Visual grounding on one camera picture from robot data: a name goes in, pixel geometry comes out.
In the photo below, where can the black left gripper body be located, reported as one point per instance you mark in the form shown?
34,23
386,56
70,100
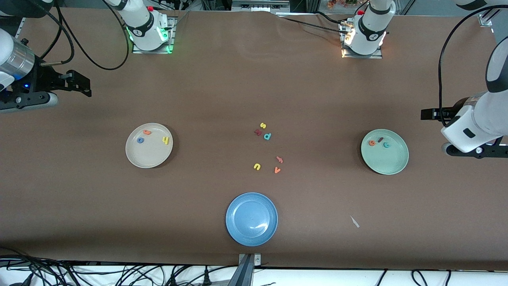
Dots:
453,111

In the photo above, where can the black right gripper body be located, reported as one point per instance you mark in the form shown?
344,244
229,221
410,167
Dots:
43,78

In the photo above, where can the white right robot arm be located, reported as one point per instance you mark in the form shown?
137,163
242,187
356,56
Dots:
143,24

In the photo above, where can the green round plate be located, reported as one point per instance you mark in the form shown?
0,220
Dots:
387,159

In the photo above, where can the aluminium corner extrusion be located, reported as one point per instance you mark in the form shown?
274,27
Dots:
486,20

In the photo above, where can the beige round plate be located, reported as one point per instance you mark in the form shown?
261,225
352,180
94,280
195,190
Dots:
152,153

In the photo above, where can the brown paper table cover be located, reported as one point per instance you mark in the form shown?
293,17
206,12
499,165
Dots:
79,198

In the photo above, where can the white paper scrap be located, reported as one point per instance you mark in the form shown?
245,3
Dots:
354,221

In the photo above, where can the orange flower decoration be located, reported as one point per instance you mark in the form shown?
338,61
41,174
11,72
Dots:
341,3

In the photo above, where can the blue round plate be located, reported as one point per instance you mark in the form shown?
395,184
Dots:
251,219

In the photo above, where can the black power plug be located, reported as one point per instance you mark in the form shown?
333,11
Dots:
205,277
173,280

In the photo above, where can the aluminium frame rail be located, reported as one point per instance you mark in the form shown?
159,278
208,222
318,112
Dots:
20,28

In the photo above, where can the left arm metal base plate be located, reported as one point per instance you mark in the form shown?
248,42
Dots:
363,57

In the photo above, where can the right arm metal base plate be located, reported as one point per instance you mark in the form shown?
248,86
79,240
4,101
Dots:
172,39

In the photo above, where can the grey metal frame piece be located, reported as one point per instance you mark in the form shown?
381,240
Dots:
260,6

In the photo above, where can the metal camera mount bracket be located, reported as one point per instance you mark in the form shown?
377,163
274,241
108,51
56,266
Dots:
257,260

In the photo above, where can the dark camera mount pole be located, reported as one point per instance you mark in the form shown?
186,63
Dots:
243,274

